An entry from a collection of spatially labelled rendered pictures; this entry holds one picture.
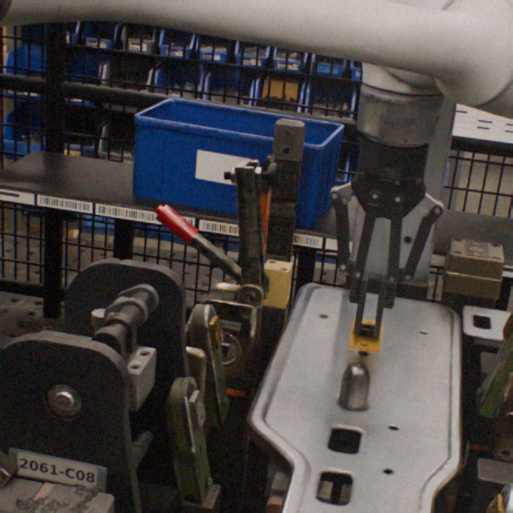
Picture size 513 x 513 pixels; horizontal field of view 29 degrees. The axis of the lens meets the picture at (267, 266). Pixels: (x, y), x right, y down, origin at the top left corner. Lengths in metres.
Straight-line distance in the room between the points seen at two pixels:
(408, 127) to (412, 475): 0.36
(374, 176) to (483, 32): 0.27
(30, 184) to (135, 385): 0.89
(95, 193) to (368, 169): 0.62
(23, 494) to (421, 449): 0.42
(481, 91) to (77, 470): 0.48
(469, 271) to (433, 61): 0.58
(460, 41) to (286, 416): 0.42
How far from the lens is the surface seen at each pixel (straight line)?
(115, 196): 1.58
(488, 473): 1.03
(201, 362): 1.01
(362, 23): 0.85
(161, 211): 1.17
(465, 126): 1.66
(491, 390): 1.13
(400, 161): 1.07
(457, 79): 0.90
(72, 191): 1.60
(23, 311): 1.96
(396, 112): 1.05
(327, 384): 1.11
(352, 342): 1.16
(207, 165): 1.52
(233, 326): 1.17
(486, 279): 1.40
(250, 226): 1.14
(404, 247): 1.42
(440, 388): 1.15
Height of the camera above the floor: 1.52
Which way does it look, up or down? 22 degrees down
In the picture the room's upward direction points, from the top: 6 degrees clockwise
